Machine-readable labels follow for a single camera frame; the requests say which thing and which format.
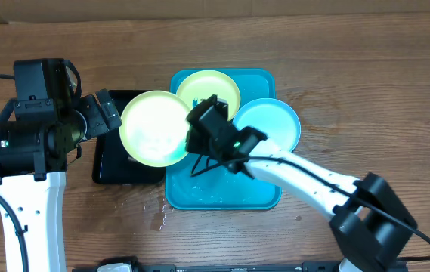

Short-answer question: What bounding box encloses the yellow-rimmed plate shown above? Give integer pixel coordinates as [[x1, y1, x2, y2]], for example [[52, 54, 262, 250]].
[[175, 70, 241, 120], [119, 91, 190, 168]]

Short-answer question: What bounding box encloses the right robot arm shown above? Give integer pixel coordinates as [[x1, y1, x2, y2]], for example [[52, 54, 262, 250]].
[[187, 128, 417, 271]]

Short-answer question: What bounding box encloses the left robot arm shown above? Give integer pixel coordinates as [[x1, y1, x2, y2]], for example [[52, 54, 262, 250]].
[[0, 89, 121, 271]]

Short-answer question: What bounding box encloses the teal plastic tray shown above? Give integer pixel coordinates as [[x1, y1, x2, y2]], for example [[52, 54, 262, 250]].
[[166, 68, 282, 210]]

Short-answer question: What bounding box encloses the black plastic tray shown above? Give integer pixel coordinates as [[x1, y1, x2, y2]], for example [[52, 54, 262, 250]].
[[91, 89, 170, 186]]

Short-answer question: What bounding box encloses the light blue plate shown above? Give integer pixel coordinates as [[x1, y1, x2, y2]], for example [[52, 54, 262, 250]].
[[233, 98, 302, 152]]

